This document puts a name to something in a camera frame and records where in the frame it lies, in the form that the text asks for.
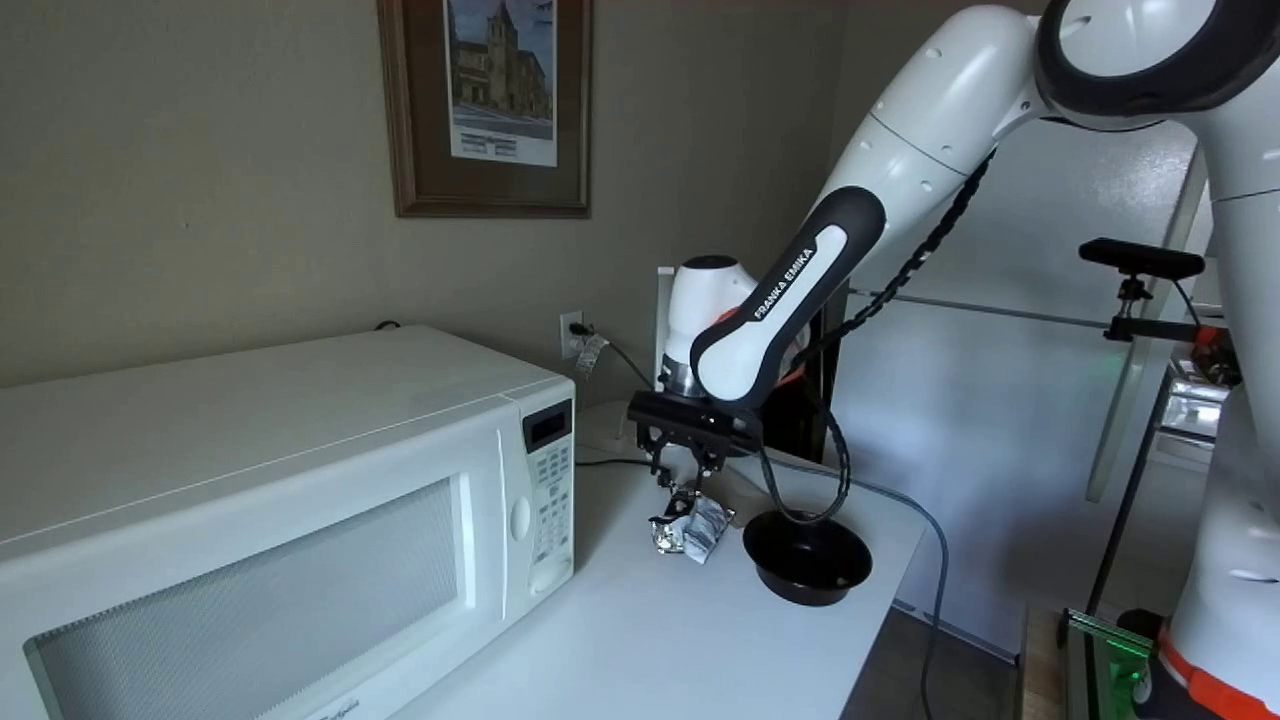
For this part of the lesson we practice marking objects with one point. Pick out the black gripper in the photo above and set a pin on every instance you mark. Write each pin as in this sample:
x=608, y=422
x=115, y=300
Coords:
x=700, y=424

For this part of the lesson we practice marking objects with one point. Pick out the white and black snack packet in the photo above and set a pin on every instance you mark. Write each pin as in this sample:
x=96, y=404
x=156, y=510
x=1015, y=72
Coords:
x=688, y=529

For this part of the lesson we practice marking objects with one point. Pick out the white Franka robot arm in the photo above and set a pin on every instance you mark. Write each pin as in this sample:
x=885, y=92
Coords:
x=923, y=120

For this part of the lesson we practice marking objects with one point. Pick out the black bowl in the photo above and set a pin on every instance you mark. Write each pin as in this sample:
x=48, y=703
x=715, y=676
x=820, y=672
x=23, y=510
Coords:
x=806, y=563

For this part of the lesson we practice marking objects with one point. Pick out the white refrigerator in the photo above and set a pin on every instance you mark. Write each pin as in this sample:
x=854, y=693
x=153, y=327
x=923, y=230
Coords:
x=1015, y=400

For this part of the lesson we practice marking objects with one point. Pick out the brown framed picture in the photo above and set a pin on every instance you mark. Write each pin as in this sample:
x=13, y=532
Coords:
x=484, y=105

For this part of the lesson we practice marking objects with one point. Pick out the white microwave oven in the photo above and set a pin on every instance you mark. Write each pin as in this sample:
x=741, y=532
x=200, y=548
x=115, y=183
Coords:
x=264, y=532

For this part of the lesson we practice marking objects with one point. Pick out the white wall outlet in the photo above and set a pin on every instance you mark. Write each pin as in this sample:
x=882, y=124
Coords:
x=575, y=339

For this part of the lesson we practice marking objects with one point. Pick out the black camera on tripod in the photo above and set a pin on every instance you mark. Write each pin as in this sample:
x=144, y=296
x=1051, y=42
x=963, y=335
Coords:
x=1141, y=257

